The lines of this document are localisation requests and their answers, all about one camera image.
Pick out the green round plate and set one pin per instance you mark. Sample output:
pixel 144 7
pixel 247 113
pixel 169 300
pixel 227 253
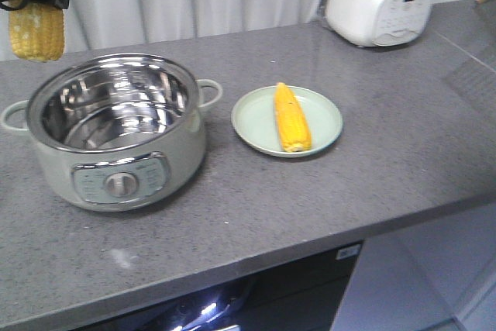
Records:
pixel 253 118

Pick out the yellow corn cob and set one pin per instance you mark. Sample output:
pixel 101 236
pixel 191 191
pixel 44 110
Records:
pixel 293 131
pixel 36 32

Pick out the black built-in drawer appliance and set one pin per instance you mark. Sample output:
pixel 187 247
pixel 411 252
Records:
pixel 304 294

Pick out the white rice cooker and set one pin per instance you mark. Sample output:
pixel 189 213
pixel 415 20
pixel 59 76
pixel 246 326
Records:
pixel 377 23

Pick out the green electric cooking pot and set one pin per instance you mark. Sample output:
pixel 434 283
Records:
pixel 117 132

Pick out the grey cabinet door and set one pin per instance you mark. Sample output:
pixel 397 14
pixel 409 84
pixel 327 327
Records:
pixel 437 275

